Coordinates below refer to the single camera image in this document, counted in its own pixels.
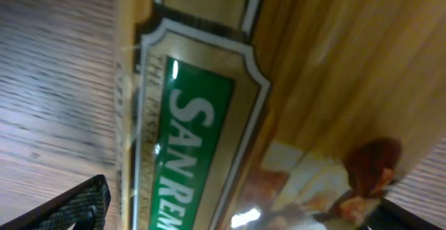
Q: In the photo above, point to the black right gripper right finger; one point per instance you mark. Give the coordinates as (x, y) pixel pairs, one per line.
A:
(389, 216)

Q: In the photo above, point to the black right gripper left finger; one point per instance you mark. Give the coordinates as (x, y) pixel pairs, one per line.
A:
(82, 207)

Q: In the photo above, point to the San Remo spaghetti packet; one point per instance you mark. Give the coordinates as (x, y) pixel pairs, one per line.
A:
(276, 114)

